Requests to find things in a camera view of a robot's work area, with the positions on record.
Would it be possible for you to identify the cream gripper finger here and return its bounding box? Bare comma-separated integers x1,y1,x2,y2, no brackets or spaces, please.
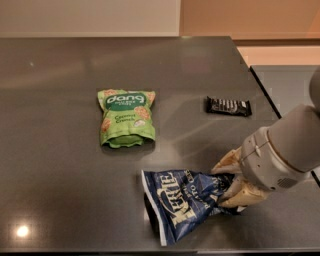
211,148,241,174
218,174,270,208

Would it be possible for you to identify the blue Kettle chip bag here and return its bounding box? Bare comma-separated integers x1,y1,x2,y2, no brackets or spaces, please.
141,169,237,246

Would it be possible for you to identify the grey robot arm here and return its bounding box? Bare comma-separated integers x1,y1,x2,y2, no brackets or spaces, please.
211,73,320,208

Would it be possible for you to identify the green Dang rice chip bag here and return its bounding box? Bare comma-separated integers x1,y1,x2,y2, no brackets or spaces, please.
97,89,156,149

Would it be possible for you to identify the black candy bar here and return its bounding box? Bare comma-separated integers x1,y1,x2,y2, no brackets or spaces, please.
206,97,252,117

